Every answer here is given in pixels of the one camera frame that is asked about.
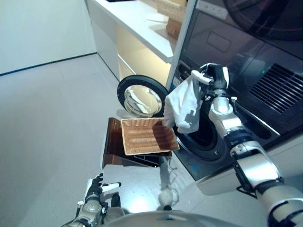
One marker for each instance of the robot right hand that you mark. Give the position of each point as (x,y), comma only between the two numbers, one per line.
(217,78)

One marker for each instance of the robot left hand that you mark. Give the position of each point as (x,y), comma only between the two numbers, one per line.
(93,190)

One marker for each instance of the white garment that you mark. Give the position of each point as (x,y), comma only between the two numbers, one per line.
(184,106)

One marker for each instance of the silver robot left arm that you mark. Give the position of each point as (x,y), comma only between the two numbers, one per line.
(91,210)

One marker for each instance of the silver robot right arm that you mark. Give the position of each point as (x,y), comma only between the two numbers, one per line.
(251,165)

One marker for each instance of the grey front-load washing machine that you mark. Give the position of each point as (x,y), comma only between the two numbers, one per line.
(203,153)

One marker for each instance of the grey stacked dryer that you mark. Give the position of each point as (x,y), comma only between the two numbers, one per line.
(248,47)

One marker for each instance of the tall white side panel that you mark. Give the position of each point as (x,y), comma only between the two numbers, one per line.
(182,42)

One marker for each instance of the dark brown wooden stool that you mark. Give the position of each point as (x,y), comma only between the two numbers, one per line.
(112,142)

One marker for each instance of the small brown wicker basket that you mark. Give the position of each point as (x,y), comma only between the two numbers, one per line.
(174,28)

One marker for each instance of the wicker laundry basket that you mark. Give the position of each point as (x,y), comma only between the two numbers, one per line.
(139,137)

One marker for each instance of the silver robot right leg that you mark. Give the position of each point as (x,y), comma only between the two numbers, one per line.
(167,208)

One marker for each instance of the round glass washer door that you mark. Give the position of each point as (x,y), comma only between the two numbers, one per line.
(139,99)

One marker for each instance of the beige rectangular wicker basket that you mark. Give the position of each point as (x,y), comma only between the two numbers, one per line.
(170,9)

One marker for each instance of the grey robot torso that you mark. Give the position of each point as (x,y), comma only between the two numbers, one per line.
(177,220)

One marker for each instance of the white counter cabinet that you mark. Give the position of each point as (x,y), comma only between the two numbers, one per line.
(132,21)

